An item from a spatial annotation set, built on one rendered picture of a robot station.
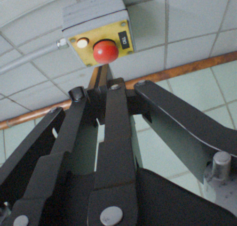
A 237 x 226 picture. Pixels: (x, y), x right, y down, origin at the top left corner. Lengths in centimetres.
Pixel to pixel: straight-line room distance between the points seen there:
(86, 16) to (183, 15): 22
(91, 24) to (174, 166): 42
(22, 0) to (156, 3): 23
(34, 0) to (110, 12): 11
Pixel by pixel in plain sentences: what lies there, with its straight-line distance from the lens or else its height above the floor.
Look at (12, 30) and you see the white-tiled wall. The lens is 37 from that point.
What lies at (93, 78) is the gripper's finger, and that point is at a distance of 16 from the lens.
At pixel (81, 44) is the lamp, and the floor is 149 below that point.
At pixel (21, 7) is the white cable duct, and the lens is 32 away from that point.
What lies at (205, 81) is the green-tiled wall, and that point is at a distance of 62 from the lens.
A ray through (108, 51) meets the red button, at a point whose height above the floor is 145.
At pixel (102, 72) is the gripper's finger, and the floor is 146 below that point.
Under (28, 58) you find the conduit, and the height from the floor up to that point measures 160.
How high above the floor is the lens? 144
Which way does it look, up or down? 5 degrees up
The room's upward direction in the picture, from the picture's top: 106 degrees counter-clockwise
